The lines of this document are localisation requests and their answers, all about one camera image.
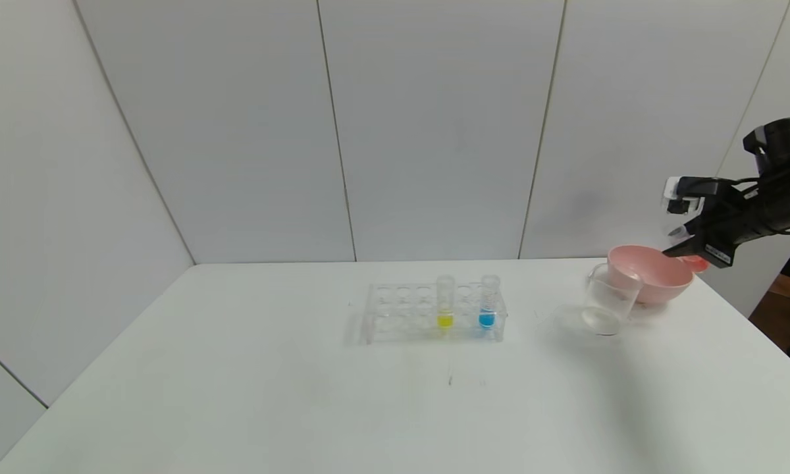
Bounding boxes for test tube with yellow pigment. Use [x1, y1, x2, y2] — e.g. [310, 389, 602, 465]
[436, 276, 456, 330]

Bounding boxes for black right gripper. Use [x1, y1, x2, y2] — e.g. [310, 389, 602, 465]
[662, 194, 769, 269]

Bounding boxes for test tube with red pigment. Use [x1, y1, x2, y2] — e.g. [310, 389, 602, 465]
[666, 221, 710, 273]

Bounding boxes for clear glass beaker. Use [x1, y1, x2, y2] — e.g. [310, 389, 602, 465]
[581, 263, 641, 337]

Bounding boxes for clear acrylic test tube rack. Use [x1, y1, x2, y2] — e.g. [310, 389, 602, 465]
[362, 282, 508, 346]

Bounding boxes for pink bowl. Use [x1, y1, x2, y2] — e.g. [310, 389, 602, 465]
[606, 246, 693, 305]

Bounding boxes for test tube with blue pigment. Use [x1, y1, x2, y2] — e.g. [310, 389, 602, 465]
[479, 275, 500, 331]

